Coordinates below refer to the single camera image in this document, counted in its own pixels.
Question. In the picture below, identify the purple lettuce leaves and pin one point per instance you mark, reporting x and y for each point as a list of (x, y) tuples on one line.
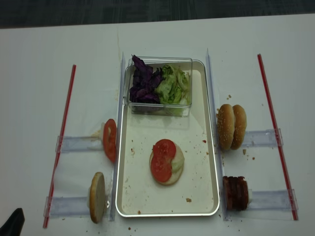
[(145, 81)]

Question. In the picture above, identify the upper tomato slice on bun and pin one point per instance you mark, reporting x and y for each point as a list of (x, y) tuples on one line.
[(164, 148)]

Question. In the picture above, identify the tomato slice on bun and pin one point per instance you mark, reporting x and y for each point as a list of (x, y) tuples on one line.
[(164, 148), (161, 168)]

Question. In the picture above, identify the green lettuce leaves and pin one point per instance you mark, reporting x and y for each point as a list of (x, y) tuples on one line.
[(175, 87)]

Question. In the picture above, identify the lower tomato slice on bun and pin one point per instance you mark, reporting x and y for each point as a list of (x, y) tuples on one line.
[(161, 168)]

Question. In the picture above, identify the lettuce piece on bun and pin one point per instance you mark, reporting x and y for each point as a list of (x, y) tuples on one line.
[(177, 163)]

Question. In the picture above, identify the standing tomato slice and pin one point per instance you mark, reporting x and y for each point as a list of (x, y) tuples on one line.
[(109, 139)]

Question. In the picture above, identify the stack of bacon patties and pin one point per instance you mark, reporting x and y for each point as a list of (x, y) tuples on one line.
[(236, 193)]

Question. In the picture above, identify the clear plastic salad box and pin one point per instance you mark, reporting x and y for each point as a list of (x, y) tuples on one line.
[(185, 64)]

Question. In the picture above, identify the white metal tray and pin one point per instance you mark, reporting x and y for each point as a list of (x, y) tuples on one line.
[(196, 193)]

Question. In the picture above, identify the bottom bun on tray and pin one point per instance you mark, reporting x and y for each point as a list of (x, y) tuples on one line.
[(175, 176)]

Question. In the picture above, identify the left sesame bun top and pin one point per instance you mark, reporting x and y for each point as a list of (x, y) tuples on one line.
[(226, 126)]

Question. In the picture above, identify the sesame bun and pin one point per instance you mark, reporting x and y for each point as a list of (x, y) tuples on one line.
[(226, 126), (240, 126)]

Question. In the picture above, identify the right sesame bun top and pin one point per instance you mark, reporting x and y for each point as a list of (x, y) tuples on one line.
[(240, 126)]

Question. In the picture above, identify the standing bun half slice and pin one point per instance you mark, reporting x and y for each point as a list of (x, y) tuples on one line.
[(97, 197)]

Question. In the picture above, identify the upper left clear holder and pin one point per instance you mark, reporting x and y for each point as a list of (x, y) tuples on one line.
[(78, 144)]

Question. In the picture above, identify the clear holder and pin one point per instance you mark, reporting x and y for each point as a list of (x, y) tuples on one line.
[(78, 144), (272, 200), (66, 207), (263, 138)]

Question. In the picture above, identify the upper right clear holder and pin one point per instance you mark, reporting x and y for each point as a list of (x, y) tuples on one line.
[(263, 138)]

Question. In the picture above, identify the lower left clear holder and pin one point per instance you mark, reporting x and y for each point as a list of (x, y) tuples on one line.
[(66, 207)]

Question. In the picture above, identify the lower right clear holder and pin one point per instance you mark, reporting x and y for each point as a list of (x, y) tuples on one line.
[(272, 200)]

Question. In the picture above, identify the left red strip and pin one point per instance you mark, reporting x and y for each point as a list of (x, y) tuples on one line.
[(51, 191)]

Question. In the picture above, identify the red strip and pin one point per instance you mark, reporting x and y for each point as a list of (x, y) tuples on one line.
[(294, 209), (51, 191)]

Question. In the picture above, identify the right red strip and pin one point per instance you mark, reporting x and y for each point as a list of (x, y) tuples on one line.
[(294, 209)]

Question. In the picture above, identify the black object bottom left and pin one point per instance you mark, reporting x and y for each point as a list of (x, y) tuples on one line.
[(14, 224)]

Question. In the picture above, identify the left clear vertical rail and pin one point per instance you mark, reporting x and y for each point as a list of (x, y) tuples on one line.
[(112, 206)]

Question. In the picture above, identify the clear vertical rail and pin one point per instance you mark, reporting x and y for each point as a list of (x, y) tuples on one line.
[(218, 153), (112, 206)]

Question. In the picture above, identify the right clear vertical rail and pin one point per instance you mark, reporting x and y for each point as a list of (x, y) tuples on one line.
[(218, 153)]

